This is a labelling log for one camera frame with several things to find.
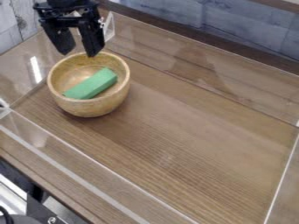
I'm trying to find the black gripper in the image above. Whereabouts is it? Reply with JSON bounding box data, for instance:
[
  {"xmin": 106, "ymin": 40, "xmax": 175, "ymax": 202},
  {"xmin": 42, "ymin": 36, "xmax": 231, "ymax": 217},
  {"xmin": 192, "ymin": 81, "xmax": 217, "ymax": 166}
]
[{"xmin": 32, "ymin": 0, "xmax": 105, "ymax": 57}]

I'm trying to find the green rectangular block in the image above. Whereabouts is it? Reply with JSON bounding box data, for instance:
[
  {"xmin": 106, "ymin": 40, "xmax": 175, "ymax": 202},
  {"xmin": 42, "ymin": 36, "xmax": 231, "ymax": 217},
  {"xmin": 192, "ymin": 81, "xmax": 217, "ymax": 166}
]
[{"xmin": 62, "ymin": 67, "xmax": 117, "ymax": 100}]

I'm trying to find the wooden bowl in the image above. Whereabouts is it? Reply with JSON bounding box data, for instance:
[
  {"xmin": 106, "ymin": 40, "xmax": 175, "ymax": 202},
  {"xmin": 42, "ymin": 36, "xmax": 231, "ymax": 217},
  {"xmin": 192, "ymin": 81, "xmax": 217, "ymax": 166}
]
[{"xmin": 46, "ymin": 52, "xmax": 130, "ymax": 117}]

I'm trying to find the clear acrylic corner bracket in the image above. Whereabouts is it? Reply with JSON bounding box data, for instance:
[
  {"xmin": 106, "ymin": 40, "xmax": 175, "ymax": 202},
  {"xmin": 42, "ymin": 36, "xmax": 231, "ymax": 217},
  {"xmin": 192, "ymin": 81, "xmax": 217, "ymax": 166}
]
[{"xmin": 102, "ymin": 12, "xmax": 116, "ymax": 41}]

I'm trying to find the black metal bracket with bolt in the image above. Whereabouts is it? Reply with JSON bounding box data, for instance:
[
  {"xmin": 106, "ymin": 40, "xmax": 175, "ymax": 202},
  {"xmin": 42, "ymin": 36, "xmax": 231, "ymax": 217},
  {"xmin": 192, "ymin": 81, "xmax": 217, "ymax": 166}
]
[{"xmin": 25, "ymin": 194, "xmax": 68, "ymax": 224}]

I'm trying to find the black cable bottom left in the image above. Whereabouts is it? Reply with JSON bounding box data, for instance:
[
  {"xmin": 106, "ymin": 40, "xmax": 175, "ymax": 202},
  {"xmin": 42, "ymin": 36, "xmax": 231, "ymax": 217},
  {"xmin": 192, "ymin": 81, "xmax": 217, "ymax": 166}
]
[{"xmin": 0, "ymin": 205, "xmax": 16, "ymax": 224}]

